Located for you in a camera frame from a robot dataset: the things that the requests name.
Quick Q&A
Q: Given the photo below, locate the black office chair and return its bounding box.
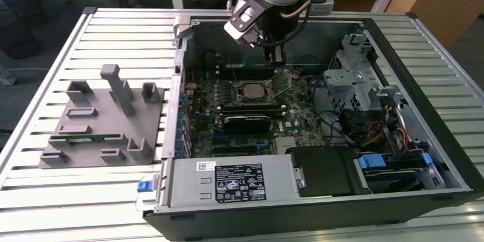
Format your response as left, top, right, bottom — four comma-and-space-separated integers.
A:
0, 0, 49, 60

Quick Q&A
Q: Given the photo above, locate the CPU socket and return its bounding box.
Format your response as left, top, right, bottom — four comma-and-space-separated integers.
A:
234, 79, 277, 105

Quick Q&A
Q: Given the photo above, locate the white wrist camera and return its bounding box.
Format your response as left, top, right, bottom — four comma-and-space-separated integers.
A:
222, 0, 264, 49

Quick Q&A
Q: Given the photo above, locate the grey parts rack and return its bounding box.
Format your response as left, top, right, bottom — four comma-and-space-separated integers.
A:
37, 63, 166, 171

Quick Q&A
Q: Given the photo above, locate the green RAM stick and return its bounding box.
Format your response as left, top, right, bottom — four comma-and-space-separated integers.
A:
49, 133, 122, 143

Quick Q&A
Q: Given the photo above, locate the silver CPU chip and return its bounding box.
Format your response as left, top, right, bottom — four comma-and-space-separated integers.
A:
241, 82, 268, 98

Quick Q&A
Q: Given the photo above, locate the silver power supply unit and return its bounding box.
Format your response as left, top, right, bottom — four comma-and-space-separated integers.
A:
165, 158, 300, 207

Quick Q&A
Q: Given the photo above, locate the black RAM slot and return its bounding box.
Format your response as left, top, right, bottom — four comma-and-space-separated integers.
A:
217, 65, 276, 70
222, 108, 282, 112
217, 71, 277, 77
221, 104, 281, 109
222, 114, 284, 118
222, 111, 282, 115
217, 68, 277, 73
218, 75, 277, 80

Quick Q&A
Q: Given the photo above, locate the metal socket cover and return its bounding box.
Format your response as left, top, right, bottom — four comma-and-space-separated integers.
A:
268, 69, 300, 98

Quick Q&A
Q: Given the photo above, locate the green motherboard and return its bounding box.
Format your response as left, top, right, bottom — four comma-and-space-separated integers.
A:
182, 67, 329, 159

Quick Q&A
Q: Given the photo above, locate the silver disk bay cage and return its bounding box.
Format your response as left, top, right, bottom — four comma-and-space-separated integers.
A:
353, 150, 446, 196

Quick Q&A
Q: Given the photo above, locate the black PC case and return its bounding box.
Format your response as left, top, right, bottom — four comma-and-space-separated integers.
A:
142, 12, 484, 242

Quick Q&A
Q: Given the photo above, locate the silver finned heatsink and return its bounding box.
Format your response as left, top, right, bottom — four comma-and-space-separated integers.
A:
274, 137, 297, 155

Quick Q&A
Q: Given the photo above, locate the blue disk carrier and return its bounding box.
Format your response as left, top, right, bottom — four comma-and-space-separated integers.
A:
357, 153, 386, 171

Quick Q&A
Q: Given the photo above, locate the coloured power wire bundle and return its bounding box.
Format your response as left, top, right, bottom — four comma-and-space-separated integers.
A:
357, 105, 412, 155

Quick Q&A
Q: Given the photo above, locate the black graphics card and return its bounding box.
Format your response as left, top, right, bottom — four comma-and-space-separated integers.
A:
222, 114, 272, 135

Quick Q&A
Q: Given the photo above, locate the black plastic shroud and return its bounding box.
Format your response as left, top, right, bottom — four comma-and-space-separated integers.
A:
289, 145, 370, 199

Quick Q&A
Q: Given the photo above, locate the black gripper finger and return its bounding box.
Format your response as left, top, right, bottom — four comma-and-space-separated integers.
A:
264, 45, 288, 66

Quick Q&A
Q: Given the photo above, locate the black expansion slot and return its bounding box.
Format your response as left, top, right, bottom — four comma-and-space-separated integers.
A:
212, 145, 265, 154

